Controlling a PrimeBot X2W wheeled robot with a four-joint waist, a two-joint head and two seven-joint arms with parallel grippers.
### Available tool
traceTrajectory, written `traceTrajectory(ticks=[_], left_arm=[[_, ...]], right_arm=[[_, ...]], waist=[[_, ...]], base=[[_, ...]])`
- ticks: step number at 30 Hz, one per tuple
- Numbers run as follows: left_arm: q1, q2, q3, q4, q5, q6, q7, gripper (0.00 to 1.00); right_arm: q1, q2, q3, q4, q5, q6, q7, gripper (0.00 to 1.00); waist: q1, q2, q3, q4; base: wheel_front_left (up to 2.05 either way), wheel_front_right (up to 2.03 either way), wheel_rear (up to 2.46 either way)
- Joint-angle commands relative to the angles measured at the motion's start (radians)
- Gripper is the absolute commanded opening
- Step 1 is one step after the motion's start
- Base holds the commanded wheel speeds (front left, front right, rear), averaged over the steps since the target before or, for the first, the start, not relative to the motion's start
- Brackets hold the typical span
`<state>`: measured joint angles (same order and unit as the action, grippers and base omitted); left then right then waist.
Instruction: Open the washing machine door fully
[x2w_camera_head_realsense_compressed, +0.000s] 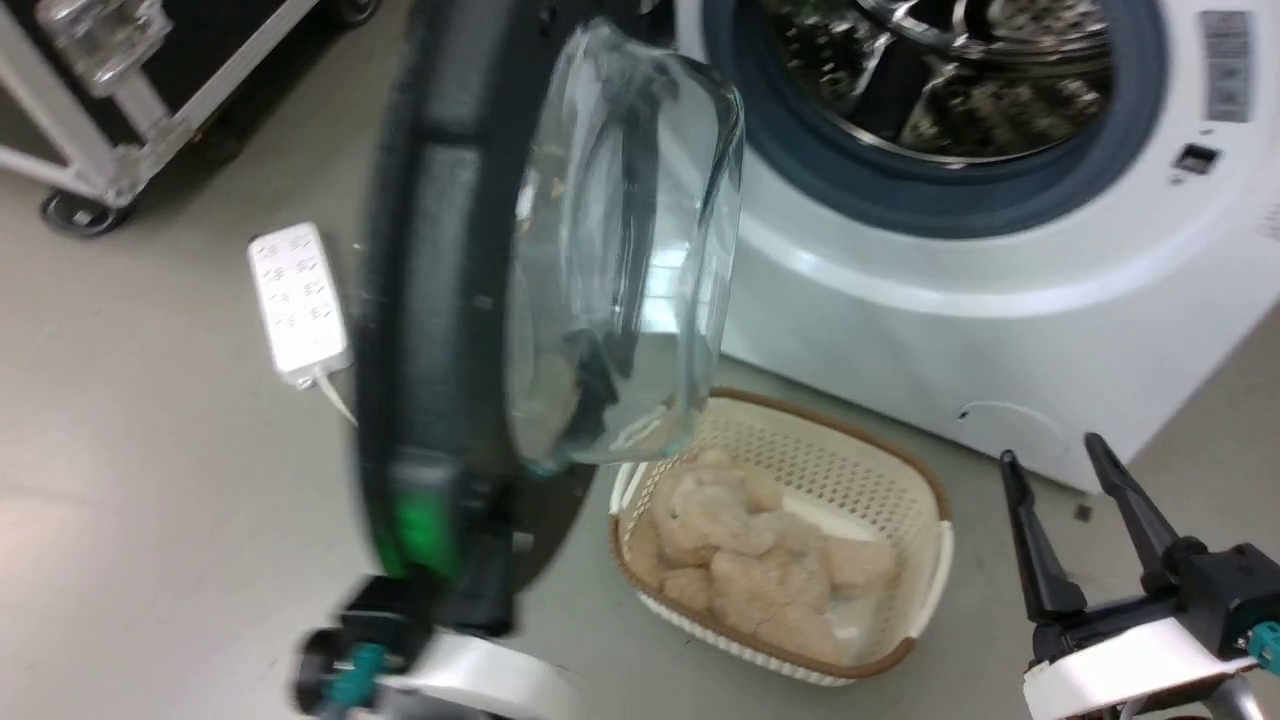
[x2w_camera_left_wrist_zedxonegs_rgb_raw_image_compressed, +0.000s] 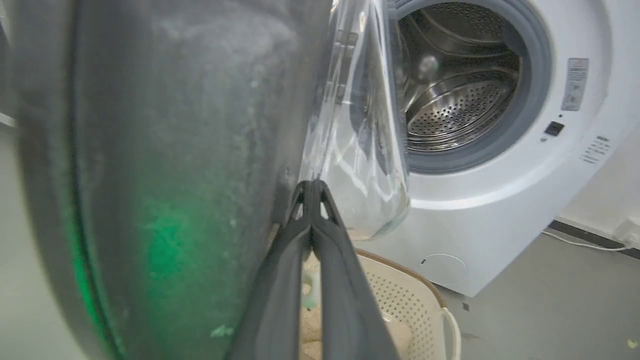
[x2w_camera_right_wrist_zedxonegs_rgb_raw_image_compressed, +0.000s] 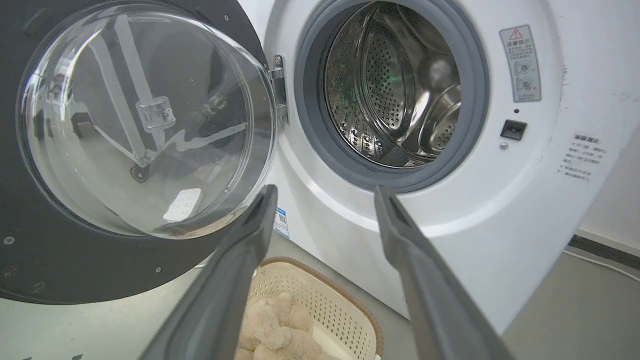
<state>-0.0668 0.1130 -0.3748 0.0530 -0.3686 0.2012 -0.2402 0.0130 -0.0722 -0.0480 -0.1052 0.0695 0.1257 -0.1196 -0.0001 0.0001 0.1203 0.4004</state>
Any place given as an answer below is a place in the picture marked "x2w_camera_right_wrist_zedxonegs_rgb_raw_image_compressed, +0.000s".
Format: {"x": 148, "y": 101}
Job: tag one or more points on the white front-load washing machine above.
{"x": 500, "y": 215}

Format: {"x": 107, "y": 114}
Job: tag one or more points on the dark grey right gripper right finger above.
{"x": 430, "y": 300}

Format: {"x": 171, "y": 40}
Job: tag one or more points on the black door latch socket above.
{"x": 513, "y": 129}

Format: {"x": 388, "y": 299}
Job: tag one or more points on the grey rubber door gasket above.
{"x": 312, "y": 130}

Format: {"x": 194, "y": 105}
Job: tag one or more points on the beige plush toy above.
{"x": 275, "y": 325}

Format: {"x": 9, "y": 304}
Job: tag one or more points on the metal door hinge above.
{"x": 280, "y": 87}

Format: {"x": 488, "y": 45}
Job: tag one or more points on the printed text label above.
{"x": 583, "y": 157}

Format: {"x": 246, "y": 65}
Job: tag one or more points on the blue white label sticker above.
{"x": 281, "y": 223}

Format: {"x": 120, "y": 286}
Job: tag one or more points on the stainless steel washer drum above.
{"x": 395, "y": 85}

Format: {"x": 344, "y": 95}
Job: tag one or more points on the grey warning sticker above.
{"x": 521, "y": 63}

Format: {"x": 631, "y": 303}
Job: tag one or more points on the black round washing machine door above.
{"x": 45, "y": 250}

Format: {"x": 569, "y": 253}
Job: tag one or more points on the cream perforated laundry basket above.
{"x": 320, "y": 300}

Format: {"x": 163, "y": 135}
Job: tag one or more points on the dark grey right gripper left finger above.
{"x": 225, "y": 290}

